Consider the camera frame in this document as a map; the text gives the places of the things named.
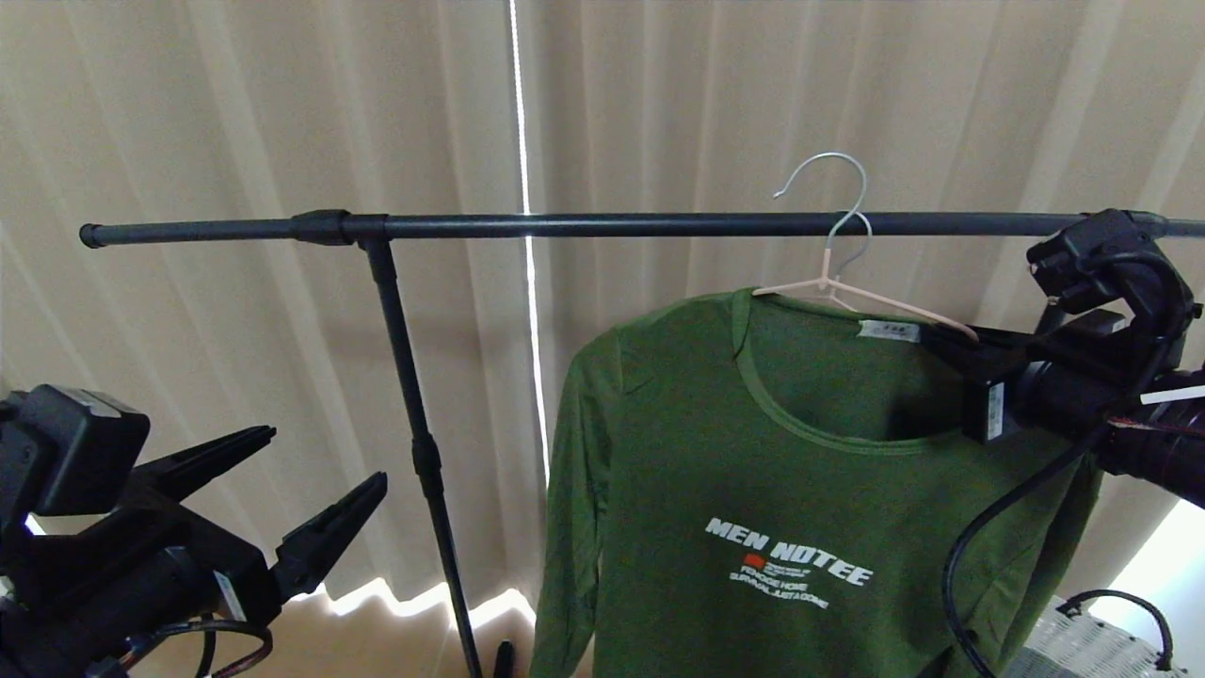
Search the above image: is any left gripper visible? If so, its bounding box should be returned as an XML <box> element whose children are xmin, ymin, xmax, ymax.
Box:
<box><xmin>0</xmin><ymin>425</ymin><xmax>390</xmax><ymax>678</ymax></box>

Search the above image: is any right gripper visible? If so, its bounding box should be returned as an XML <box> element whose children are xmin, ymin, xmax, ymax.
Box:
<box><xmin>961</xmin><ymin>358</ymin><xmax>1131</xmax><ymax>445</ymax></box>

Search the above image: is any pink clothes hanger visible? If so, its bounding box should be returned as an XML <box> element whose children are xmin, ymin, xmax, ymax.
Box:
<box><xmin>751</xmin><ymin>152</ymin><xmax>982</xmax><ymax>343</ymax></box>

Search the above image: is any green garment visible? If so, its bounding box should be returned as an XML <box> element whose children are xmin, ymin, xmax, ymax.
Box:
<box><xmin>528</xmin><ymin>287</ymin><xmax>1104</xmax><ymax>678</ymax></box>

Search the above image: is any white laundry basket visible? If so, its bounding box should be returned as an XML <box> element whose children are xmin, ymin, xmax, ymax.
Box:
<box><xmin>1003</xmin><ymin>589</ymin><xmax>1195</xmax><ymax>678</ymax></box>

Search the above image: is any black clothes rack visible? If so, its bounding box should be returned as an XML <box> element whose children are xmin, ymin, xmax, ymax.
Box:
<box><xmin>78</xmin><ymin>208</ymin><xmax>1205</xmax><ymax>678</ymax></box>

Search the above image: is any beige curtain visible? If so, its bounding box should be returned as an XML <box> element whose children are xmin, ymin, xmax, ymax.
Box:
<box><xmin>0</xmin><ymin>0</ymin><xmax>1205</xmax><ymax>622</ymax></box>

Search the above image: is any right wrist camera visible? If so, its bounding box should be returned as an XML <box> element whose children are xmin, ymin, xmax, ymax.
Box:
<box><xmin>1025</xmin><ymin>208</ymin><xmax>1203</xmax><ymax>370</ymax></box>

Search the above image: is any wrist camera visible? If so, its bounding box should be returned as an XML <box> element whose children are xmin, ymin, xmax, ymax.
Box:
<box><xmin>0</xmin><ymin>384</ymin><xmax>152</xmax><ymax>557</ymax></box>
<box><xmin>1025</xmin><ymin>208</ymin><xmax>1203</xmax><ymax>370</ymax></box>

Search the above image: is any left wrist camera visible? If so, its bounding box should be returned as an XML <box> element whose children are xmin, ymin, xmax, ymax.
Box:
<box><xmin>0</xmin><ymin>384</ymin><xmax>152</xmax><ymax>557</ymax></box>

